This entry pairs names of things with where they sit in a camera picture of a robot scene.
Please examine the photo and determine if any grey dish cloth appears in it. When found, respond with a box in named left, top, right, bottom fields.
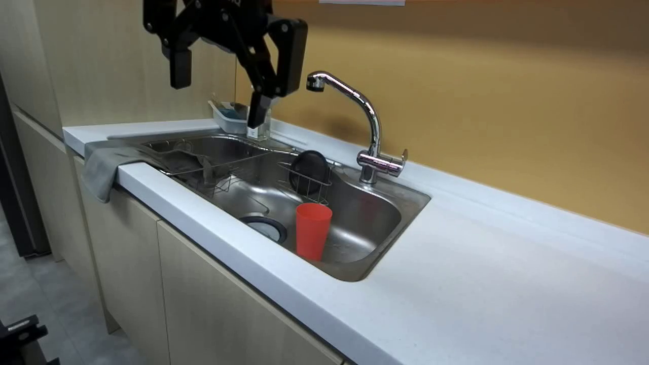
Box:
left=81, top=145, right=204, bottom=204

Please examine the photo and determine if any stainless steel sink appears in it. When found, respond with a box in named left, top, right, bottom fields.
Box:
left=107, top=129, right=433, bottom=283

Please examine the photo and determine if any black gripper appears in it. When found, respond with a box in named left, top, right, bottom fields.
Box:
left=141, top=0, right=280, bottom=129

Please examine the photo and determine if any clear soap pump bottle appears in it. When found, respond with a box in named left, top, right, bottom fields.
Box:
left=246, top=113, right=274, bottom=141

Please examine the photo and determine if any white plastic sponge tray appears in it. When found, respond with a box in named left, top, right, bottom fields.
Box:
left=206, top=97, right=251, bottom=136

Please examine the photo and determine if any black round sink strainer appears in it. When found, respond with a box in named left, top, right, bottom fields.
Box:
left=287, top=148, right=335, bottom=200

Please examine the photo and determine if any chrome faucet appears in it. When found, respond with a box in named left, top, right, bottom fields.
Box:
left=304, top=68, right=410, bottom=191

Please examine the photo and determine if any beige cabinet door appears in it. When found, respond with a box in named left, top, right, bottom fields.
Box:
left=154, top=221, right=348, bottom=365
left=70, top=157, right=173, bottom=365

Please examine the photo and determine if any pink plastic cup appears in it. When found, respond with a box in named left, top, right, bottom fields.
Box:
left=293, top=200, right=335, bottom=264

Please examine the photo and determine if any black equipment on floor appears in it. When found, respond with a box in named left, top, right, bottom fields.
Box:
left=0, top=313, right=61, bottom=365

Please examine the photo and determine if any dark tall appliance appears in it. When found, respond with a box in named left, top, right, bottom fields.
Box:
left=0, top=72, right=54, bottom=262

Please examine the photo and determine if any teal sponge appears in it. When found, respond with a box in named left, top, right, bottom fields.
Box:
left=217, top=102, right=250, bottom=121

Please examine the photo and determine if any sink drain strainer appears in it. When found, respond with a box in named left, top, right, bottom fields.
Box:
left=239, top=213, right=291, bottom=245

